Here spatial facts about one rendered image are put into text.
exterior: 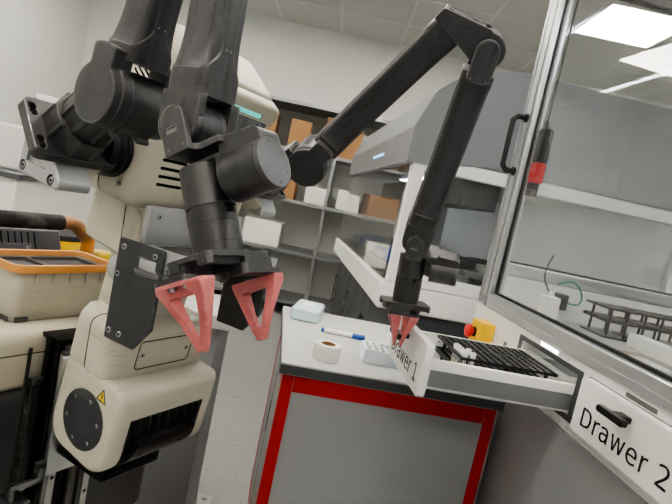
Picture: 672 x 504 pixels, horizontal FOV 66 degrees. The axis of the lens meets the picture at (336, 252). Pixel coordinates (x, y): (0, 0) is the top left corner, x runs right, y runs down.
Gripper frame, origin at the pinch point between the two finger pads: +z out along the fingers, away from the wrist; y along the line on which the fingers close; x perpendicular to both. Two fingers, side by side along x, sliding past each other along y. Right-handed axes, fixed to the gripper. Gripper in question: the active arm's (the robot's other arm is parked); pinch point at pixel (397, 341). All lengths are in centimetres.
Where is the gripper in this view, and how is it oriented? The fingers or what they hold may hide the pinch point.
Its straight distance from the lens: 116.0
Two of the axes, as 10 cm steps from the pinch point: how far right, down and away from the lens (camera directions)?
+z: -1.7, 9.8, 1.0
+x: -0.8, -1.2, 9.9
